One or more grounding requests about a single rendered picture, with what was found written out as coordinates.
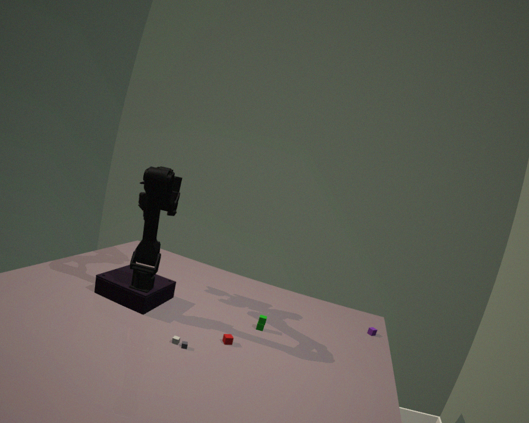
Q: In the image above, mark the red block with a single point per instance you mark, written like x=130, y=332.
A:
x=228, y=339

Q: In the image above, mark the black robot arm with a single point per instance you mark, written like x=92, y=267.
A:
x=161, y=193

